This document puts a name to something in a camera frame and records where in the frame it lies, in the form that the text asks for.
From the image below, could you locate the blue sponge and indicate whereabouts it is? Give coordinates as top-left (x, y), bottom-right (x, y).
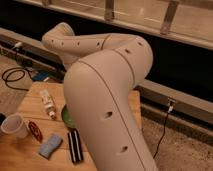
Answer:
top-left (38, 134), bottom-right (63, 159)

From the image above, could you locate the translucent plastic cup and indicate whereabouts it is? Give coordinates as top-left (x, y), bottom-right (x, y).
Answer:
top-left (1, 114), bottom-right (28, 138)

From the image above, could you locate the black coiled cable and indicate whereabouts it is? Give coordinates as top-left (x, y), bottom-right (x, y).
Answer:
top-left (1, 59), bottom-right (35, 92)

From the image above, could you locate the white squeeze bottle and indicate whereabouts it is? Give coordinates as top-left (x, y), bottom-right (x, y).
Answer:
top-left (40, 89), bottom-right (56, 120)

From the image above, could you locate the black white striped block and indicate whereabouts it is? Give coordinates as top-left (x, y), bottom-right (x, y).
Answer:
top-left (67, 129), bottom-right (83, 164)

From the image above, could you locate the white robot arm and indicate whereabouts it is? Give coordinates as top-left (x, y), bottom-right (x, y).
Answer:
top-left (42, 22), bottom-right (158, 171)

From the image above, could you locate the white wall plug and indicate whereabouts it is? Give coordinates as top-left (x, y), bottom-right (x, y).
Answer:
top-left (12, 42), bottom-right (23, 49)

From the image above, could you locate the blue flat object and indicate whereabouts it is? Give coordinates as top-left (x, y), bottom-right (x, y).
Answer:
top-left (33, 71), bottom-right (49, 81)

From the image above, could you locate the red brown oval object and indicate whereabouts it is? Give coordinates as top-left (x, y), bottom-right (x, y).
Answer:
top-left (28, 121), bottom-right (43, 142)

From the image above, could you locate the green bowl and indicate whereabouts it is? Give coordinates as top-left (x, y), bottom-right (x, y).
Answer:
top-left (61, 106), bottom-right (75, 129)

